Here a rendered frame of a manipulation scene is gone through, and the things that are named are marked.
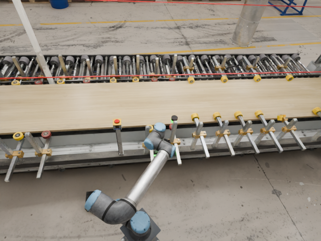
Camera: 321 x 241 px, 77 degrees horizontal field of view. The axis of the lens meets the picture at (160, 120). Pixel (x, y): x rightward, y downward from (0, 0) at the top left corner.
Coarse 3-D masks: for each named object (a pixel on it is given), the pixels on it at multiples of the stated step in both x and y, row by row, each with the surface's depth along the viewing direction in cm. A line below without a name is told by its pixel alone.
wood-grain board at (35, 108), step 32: (0, 96) 221; (32, 96) 225; (64, 96) 228; (96, 96) 232; (128, 96) 236; (160, 96) 240; (192, 96) 245; (224, 96) 249; (256, 96) 254; (288, 96) 258; (320, 96) 263; (0, 128) 195; (32, 128) 198; (64, 128) 200; (96, 128) 204
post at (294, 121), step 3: (291, 120) 207; (294, 120) 203; (297, 120) 203; (291, 123) 207; (294, 123) 206; (288, 126) 212; (291, 126) 210; (282, 132) 220; (285, 132) 218; (279, 135) 225; (282, 135) 222; (276, 138) 230; (279, 138) 226
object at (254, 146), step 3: (240, 117) 220; (240, 120) 218; (243, 120) 217; (243, 123) 214; (243, 126) 213; (246, 135) 208; (249, 135) 205; (249, 138) 203; (252, 138) 203; (249, 141) 203; (252, 141) 200; (252, 144) 199; (255, 144) 198; (252, 147) 199; (255, 147) 196; (255, 150) 194; (258, 150) 194; (255, 153) 195; (258, 153) 194
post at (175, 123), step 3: (174, 120) 181; (174, 123) 180; (177, 123) 180; (174, 126) 183; (171, 129) 191; (174, 129) 186; (171, 132) 192; (174, 132) 191; (171, 135) 194; (174, 135) 194; (171, 138) 198; (171, 141) 201
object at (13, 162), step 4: (20, 140) 196; (20, 144) 193; (16, 148) 190; (20, 148) 191; (16, 156) 185; (12, 160) 182; (16, 160) 184; (12, 164) 179; (12, 168) 178; (8, 172) 175; (12, 172) 177; (8, 176) 172; (4, 180) 170; (8, 180) 171
